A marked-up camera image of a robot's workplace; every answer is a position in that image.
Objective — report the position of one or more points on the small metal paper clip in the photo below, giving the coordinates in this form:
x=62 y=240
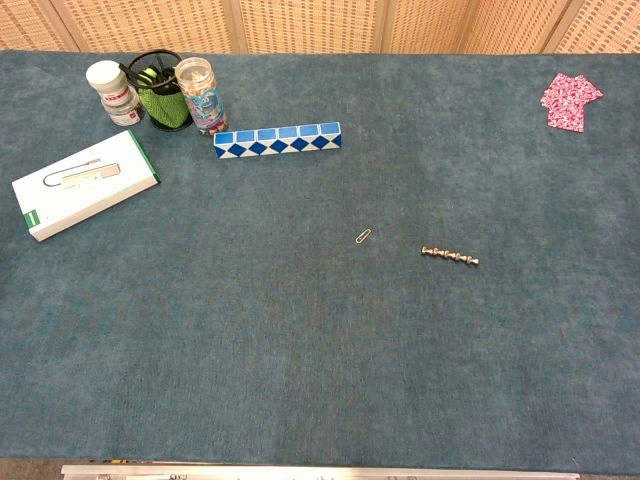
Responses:
x=363 y=235

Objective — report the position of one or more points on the blue felt table cloth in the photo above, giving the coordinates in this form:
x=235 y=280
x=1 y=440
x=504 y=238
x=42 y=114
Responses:
x=320 y=310

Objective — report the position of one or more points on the blue white snake cube puzzle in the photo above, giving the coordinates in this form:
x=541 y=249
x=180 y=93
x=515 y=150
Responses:
x=278 y=140

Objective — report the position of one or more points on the clear plastic printed jar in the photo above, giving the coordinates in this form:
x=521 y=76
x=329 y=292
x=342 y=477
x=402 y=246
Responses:
x=200 y=93

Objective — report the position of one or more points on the black mesh pen holder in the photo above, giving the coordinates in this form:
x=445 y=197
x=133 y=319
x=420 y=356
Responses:
x=170 y=123

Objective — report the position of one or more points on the green mesh cloth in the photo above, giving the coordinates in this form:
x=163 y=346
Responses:
x=162 y=104

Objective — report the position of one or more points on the woven rattan folding screen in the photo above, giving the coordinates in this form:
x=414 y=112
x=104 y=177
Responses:
x=320 y=24

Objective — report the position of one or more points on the small white labelled jar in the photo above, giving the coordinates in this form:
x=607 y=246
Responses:
x=122 y=109

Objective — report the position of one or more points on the white green product box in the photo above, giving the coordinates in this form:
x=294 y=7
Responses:
x=85 y=184

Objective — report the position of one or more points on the white lidded jar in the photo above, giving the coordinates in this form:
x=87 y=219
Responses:
x=107 y=80

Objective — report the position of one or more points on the pink patterned cloth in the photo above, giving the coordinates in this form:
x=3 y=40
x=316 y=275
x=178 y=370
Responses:
x=570 y=101

